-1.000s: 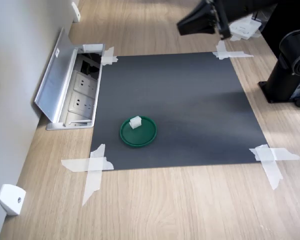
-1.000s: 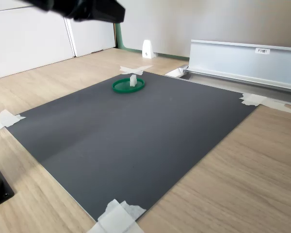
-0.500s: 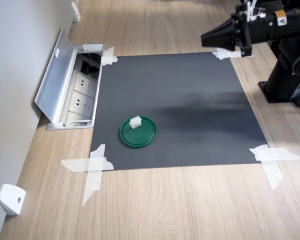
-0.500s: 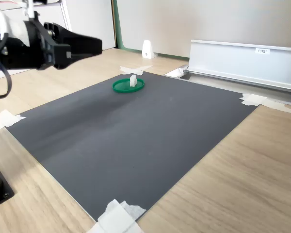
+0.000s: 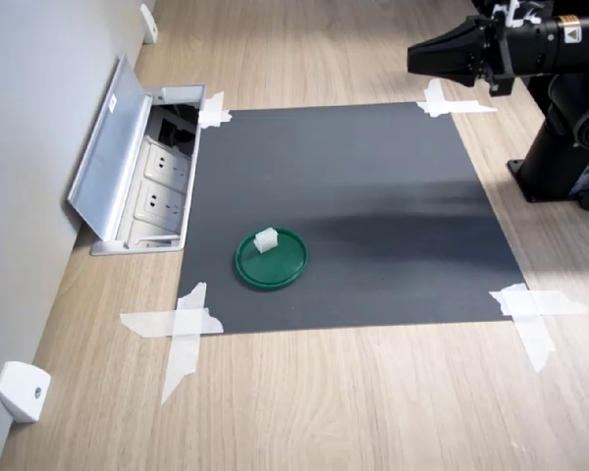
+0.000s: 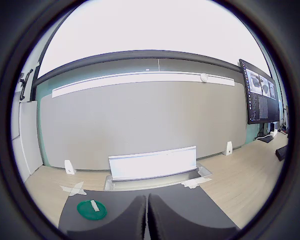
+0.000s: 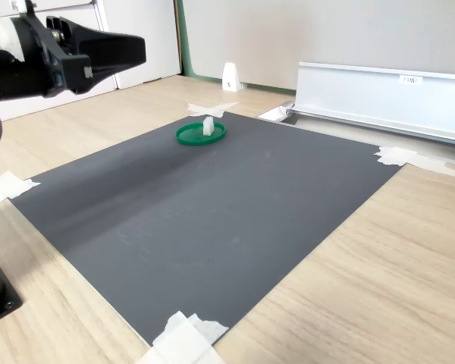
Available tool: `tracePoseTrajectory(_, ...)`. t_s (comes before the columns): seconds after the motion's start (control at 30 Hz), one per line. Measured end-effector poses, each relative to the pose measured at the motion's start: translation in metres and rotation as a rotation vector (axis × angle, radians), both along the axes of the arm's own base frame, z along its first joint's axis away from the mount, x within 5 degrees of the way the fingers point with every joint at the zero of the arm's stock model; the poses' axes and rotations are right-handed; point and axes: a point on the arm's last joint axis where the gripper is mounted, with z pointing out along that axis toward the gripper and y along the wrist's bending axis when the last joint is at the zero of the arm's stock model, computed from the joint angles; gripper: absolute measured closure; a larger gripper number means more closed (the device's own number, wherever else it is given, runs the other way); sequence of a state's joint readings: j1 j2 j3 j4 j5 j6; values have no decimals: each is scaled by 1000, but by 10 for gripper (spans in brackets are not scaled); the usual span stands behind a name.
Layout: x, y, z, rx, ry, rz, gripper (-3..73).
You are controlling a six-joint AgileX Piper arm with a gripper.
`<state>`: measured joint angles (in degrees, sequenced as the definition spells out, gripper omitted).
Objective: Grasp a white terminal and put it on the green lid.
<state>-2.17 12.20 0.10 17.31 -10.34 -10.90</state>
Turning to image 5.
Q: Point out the white partition bracket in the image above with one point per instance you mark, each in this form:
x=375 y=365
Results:
x=22 y=392
x=148 y=22

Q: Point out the white tape strip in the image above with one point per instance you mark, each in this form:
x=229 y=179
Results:
x=434 y=95
x=537 y=338
x=181 y=363
x=471 y=107
x=147 y=324
x=223 y=118
x=554 y=301
x=215 y=103

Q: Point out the dark grey mat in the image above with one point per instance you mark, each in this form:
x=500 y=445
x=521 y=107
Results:
x=348 y=196

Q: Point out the small white plastic terminal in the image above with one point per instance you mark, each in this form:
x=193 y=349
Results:
x=266 y=240

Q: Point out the round green lid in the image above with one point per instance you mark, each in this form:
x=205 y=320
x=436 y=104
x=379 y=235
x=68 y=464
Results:
x=275 y=267

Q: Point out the grey partition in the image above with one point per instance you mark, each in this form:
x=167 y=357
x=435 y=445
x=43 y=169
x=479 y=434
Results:
x=29 y=147

